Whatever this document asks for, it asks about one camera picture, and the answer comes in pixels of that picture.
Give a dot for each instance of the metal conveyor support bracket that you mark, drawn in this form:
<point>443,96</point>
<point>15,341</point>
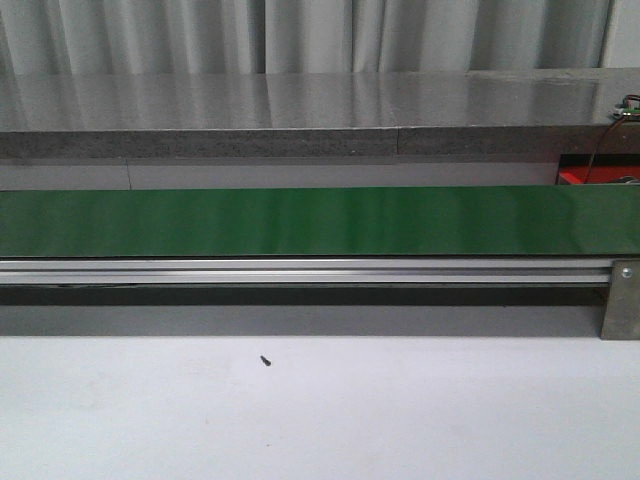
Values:
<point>622,317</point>

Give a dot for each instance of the aluminium conveyor side rail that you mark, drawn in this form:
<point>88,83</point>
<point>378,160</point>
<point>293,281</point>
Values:
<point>307,271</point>

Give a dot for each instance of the red plastic tray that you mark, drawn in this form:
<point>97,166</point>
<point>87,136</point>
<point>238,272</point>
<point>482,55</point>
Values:
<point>602,169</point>

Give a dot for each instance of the green conveyor belt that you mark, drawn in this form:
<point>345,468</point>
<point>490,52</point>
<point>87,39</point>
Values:
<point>591,220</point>

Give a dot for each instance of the grey curtain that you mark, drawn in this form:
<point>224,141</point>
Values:
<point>251,37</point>

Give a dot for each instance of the small green circuit board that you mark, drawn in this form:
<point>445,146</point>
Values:
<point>628,109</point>

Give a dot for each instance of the grey stone-look back shelf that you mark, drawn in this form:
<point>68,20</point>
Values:
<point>145,116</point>

